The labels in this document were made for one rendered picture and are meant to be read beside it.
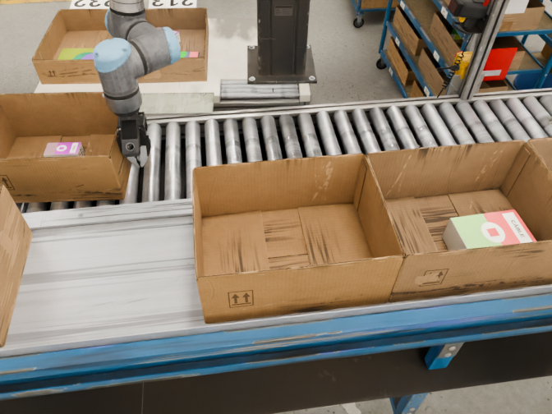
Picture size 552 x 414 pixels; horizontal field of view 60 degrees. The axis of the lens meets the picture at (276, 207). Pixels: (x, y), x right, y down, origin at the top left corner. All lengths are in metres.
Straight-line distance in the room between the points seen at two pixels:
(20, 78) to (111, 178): 2.26
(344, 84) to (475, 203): 2.04
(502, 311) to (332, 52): 2.70
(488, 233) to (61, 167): 1.08
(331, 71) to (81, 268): 2.50
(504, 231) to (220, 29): 1.47
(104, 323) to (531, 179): 1.00
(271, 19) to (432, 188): 0.84
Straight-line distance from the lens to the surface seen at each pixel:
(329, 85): 3.20
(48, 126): 1.71
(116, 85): 1.27
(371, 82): 3.27
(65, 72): 1.94
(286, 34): 1.78
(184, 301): 1.05
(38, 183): 1.47
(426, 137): 1.68
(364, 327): 0.99
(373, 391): 1.26
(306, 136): 1.61
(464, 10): 1.74
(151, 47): 1.29
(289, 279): 0.91
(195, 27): 2.18
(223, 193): 1.12
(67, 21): 2.28
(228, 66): 1.94
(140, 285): 1.10
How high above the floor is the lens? 1.78
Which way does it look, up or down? 48 degrees down
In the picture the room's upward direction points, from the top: 1 degrees clockwise
